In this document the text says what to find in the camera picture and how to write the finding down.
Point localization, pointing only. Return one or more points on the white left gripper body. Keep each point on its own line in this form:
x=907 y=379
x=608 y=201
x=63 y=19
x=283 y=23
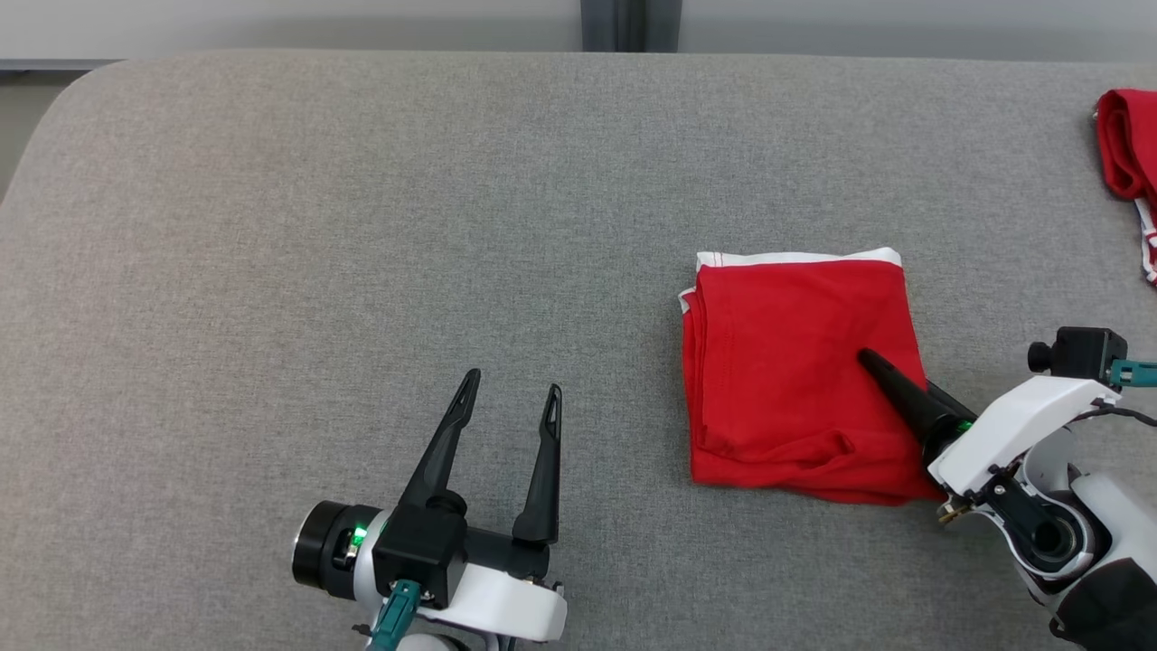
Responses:
x=506 y=606

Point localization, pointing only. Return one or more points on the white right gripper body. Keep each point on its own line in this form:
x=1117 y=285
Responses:
x=1021 y=420

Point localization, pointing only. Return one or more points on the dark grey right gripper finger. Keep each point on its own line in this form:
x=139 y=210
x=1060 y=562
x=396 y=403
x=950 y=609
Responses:
x=908 y=402
x=949 y=403

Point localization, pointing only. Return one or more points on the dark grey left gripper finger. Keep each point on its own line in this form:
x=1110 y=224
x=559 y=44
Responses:
x=438 y=452
x=542 y=479

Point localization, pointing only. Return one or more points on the red shorts with white stripe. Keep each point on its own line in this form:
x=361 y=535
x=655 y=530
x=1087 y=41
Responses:
x=795 y=362

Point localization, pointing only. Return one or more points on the red jersey with white sleeves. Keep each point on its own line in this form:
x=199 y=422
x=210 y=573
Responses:
x=1130 y=145

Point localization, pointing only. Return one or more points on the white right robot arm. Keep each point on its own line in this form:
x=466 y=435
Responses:
x=1116 y=515

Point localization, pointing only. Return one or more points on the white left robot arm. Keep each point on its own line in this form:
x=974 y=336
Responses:
x=443 y=645

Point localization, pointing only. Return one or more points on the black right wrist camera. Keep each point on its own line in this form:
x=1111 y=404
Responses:
x=1080 y=351

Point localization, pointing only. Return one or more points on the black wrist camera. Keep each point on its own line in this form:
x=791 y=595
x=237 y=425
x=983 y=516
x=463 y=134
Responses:
x=420 y=551
x=1080 y=351

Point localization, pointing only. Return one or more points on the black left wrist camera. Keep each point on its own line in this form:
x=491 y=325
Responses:
x=420 y=551

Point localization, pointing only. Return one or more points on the grey metal partition post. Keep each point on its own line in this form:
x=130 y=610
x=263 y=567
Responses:
x=601 y=23

